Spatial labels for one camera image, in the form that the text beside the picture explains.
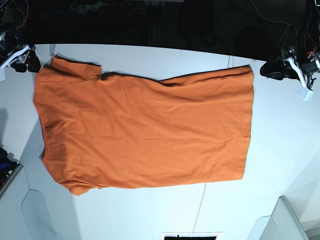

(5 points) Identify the white panel right corner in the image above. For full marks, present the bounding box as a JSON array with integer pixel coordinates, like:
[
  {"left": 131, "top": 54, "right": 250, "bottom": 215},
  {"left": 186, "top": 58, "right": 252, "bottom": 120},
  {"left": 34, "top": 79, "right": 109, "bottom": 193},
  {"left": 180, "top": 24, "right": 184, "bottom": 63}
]
[{"left": 248, "top": 196, "right": 309, "bottom": 240}]

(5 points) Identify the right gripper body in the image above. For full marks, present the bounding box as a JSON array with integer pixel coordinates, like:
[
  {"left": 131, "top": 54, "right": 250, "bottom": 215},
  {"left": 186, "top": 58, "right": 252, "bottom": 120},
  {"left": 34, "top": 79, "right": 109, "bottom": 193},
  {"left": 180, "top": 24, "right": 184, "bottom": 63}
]
[{"left": 0, "top": 29, "right": 36, "bottom": 70}]

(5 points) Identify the grey bin left edge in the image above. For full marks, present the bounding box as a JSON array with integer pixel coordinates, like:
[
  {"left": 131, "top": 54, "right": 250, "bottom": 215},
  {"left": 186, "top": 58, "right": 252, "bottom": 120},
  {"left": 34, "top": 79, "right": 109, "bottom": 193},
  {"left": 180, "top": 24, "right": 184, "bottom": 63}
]
[{"left": 0, "top": 144, "right": 23, "bottom": 197}]

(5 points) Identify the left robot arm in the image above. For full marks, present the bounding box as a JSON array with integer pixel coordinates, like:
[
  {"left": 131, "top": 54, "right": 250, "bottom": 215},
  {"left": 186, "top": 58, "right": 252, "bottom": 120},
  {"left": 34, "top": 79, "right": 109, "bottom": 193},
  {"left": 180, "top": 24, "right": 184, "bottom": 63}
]
[{"left": 260, "top": 0, "right": 320, "bottom": 90}]

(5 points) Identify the orange t-shirt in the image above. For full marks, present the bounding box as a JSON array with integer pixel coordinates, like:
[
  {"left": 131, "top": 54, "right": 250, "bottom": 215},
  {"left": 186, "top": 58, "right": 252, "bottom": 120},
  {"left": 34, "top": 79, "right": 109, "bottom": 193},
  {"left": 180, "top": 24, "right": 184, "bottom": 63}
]
[{"left": 33, "top": 56, "right": 254, "bottom": 196}]

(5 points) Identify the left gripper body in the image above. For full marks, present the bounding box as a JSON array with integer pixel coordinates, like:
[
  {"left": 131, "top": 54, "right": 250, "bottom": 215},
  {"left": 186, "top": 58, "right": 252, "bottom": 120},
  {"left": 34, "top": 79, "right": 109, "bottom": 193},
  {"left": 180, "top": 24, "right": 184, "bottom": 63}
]
[{"left": 280, "top": 46, "right": 320, "bottom": 90}]

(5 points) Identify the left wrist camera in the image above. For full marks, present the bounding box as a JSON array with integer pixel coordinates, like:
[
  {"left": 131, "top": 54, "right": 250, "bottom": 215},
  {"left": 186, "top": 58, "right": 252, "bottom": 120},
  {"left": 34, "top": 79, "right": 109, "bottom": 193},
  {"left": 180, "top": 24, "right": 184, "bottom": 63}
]
[{"left": 297, "top": 87, "right": 314, "bottom": 102}]

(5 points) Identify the black white marker card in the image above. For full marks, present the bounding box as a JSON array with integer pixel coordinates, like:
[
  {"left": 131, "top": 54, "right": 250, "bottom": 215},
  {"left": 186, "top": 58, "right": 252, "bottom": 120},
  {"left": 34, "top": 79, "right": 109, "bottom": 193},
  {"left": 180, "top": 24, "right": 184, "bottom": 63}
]
[{"left": 160, "top": 232, "right": 223, "bottom": 240}]

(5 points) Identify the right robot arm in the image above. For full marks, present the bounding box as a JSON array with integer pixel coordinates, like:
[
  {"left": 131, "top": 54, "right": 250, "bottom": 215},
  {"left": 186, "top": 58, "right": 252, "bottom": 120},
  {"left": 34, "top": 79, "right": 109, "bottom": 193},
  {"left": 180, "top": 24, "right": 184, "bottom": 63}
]
[{"left": 0, "top": 0, "right": 41, "bottom": 73}]

